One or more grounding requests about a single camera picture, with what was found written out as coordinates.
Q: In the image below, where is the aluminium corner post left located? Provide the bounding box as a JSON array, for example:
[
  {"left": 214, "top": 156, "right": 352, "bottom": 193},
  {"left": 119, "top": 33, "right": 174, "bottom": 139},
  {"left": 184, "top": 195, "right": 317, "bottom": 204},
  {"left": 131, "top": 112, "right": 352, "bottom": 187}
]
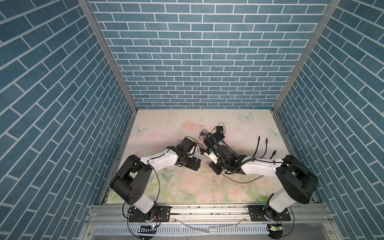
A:
[{"left": 78, "top": 0, "right": 138, "bottom": 114}]

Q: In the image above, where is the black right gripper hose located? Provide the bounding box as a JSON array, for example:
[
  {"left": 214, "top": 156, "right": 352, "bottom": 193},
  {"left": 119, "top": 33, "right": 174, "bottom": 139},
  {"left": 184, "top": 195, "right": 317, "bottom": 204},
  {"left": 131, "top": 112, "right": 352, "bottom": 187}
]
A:
[{"left": 206, "top": 133, "right": 224, "bottom": 157}]

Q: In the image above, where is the aluminium corner post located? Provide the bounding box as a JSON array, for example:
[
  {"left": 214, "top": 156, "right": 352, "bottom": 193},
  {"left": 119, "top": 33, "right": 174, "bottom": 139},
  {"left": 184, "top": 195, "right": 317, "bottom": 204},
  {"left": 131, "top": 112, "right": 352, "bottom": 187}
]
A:
[
  {"left": 78, "top": 0, "right": 138, "bottom": 114},
  {"left": 272, "top": 0, "right": 341, "bottom": 115}
]

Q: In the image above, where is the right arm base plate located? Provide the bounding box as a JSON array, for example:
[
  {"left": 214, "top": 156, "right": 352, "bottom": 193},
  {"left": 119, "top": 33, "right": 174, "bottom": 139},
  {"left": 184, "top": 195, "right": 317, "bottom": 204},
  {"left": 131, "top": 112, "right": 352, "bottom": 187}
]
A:
[{"left": 248, "top": 204, "right": 291, "bottom": 222}]

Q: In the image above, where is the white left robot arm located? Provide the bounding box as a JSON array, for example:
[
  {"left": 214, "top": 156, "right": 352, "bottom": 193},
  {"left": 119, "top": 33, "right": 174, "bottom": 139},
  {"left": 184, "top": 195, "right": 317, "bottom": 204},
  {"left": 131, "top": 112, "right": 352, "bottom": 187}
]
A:
[{"left": 110, "top": 137, "right": 206, "bottom": 215}]

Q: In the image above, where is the black power adapter with cable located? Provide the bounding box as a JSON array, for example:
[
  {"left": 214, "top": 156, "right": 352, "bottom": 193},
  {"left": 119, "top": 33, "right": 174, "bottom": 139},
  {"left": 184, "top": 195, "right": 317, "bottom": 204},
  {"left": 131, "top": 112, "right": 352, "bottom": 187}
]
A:
[{"left": 198, "top": 122, "right": 225, "bottom": 140}]

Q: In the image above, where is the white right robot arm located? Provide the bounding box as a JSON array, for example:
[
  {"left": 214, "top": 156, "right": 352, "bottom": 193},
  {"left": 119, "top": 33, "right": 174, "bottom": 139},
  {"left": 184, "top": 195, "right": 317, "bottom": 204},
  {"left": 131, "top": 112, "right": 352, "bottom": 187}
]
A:
[{"left": 208, "top": 145, "right": 318, "bottom": 214}]

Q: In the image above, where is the blue ethernet cable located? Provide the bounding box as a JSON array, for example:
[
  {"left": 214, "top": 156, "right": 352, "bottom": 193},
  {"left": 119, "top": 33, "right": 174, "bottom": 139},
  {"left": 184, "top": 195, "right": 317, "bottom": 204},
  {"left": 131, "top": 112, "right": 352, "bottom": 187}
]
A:
[{"left": 221, "top": 137, "right": 269, "bottom": 159}]

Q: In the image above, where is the white box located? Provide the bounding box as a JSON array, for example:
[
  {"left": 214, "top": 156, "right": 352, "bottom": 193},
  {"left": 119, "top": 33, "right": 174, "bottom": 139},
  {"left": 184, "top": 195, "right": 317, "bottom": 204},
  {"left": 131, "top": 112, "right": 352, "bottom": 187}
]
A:
[{"left": 194, "top": 153, "right": 206, "bottom": 165}]

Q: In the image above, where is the aluminium corner post right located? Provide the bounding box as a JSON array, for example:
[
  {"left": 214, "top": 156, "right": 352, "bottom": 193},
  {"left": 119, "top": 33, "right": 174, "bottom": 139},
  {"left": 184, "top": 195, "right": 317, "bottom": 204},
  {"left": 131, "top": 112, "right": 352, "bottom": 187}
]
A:
[{"left": 272, "top": 0, "right": 341, "bottom": 115}]

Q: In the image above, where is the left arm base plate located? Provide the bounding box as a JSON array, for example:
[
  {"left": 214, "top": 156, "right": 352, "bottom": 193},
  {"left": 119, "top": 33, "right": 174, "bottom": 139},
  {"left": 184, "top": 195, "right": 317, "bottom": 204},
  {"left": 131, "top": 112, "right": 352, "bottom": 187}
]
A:
[{"left": 129, "top": 206, "right": 171, "bottom": 223}]

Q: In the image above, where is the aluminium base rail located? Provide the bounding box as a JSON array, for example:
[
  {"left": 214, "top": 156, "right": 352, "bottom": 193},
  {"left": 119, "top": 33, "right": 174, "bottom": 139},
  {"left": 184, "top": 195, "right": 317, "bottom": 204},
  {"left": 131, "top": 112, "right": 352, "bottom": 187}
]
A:
[{"left": 80, "top": 203, "right": 342, "bottom": 240}]

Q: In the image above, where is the grey ethernet cable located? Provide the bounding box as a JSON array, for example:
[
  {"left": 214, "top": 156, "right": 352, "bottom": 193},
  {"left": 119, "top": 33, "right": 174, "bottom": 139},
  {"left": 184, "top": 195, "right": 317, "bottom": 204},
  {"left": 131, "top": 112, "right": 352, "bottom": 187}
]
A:
[{"left": 221, "top": 173, "right": 265, "bottom": 184}]

